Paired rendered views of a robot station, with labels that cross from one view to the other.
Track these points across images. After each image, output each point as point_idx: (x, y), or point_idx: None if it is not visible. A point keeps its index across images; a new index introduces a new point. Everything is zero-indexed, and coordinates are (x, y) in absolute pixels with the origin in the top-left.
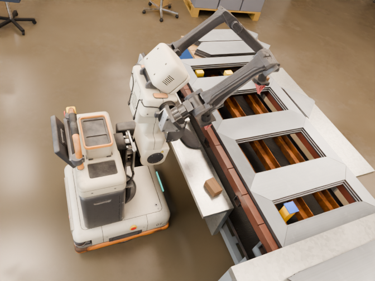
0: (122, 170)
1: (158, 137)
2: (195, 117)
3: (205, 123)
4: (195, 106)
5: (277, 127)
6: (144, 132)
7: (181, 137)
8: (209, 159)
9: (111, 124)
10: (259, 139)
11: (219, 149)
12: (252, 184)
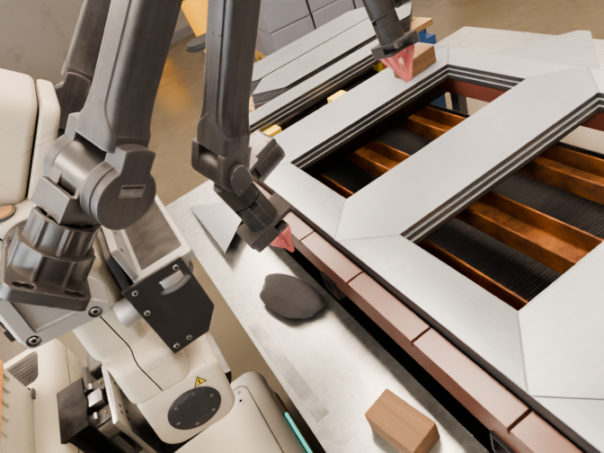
0: None
1: (148, 348)
2: (120, 227)
3: (263, 233)
4: (76, 184)
5: (518, 133)
6: (98, 357)
7: (268, 306)
8: (365, 330)
9: (58, 365)
10: (478, 193)
11: (363, 288)
12: (527, 361)
